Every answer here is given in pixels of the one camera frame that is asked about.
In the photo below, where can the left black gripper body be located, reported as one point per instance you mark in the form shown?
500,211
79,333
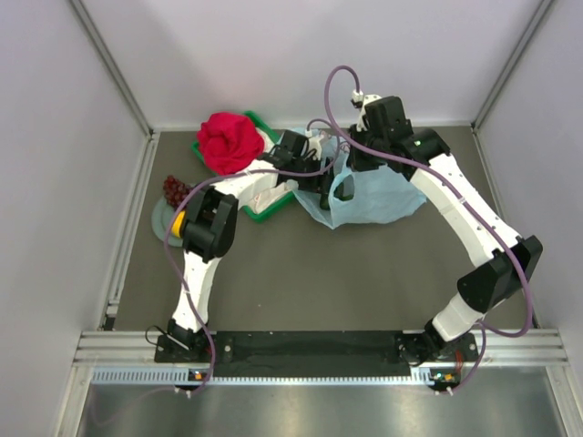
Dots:
313,183

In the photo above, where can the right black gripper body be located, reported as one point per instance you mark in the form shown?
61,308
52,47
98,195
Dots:
362,161

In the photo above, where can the light blue plastic bag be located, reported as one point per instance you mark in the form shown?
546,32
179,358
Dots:
381,196

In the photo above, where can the dark red grape bunch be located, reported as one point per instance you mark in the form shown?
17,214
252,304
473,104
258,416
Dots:
174,191

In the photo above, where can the green pepper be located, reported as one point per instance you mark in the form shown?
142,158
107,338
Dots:
324,195

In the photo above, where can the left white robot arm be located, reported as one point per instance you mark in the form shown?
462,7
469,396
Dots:
207,224

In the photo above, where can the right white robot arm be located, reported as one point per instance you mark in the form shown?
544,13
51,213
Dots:
503,260

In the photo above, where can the white cloth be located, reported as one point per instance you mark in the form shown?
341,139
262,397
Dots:
264,190

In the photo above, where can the red cloth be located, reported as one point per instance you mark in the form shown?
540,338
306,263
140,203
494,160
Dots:
229,142

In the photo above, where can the green plastic tray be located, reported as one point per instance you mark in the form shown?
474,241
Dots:
268,209

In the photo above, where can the orange fruit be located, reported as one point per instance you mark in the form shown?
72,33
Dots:
177,225

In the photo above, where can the grey-green plate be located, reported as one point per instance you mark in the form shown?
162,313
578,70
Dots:
161,215

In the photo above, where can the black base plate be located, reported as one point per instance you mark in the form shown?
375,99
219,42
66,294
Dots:
313,354

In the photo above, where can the aluminium frame rail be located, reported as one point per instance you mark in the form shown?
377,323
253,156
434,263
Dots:
135,357

